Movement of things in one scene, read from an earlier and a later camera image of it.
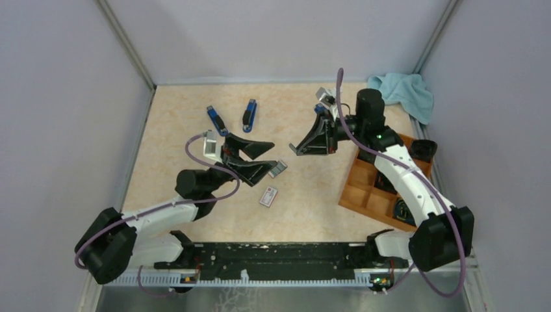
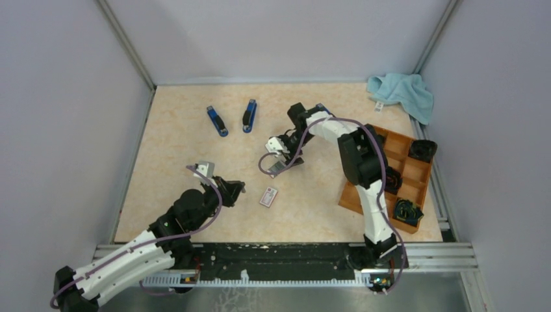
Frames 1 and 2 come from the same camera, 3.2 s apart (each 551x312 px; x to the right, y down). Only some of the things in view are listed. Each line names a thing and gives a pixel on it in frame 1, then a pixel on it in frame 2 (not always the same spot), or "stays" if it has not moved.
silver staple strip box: (280, 167) stays
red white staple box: (268, 196) stays
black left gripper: (252, 171) to (229, 191)
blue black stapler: (217, 120) stays
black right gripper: (316, 142) to (289, 157)
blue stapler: (319, 108) stays
